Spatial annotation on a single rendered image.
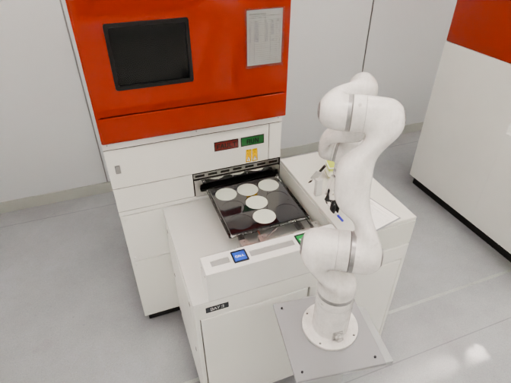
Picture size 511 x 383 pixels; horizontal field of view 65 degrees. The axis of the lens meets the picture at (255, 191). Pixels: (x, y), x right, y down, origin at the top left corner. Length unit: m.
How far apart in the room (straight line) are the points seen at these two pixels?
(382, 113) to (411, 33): 3.13
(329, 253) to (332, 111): 0.39
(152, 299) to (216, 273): 1.01
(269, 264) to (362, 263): 0.46
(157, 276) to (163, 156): 0.74
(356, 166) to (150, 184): 1.08
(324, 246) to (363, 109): 0.38
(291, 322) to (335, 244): 0.43
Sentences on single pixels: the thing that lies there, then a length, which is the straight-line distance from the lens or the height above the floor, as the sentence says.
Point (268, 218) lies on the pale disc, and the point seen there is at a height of 0.90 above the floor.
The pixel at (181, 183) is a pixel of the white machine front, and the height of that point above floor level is 0.94.
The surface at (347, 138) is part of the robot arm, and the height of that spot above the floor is 1.36.
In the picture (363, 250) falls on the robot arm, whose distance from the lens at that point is 1.14.
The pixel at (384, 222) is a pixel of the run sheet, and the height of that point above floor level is 0.97.
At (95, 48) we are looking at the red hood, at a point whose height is 1.60.
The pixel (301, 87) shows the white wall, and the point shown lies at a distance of 3.70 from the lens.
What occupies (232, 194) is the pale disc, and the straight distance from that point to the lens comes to 1.89.
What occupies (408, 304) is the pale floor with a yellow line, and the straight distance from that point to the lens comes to 2.74.
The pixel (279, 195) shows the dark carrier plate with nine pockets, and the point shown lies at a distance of 1.88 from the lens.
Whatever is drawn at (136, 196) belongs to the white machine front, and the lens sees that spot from 1.93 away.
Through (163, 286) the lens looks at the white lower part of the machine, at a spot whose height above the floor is 0.28.
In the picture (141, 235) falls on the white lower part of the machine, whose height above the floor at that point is 0.68.
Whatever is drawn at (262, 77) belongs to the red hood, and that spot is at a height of 1.42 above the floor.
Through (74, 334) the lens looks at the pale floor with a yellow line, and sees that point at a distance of 2.65.
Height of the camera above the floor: 2.01
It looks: 36 degrees down
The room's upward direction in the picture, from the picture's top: straight up
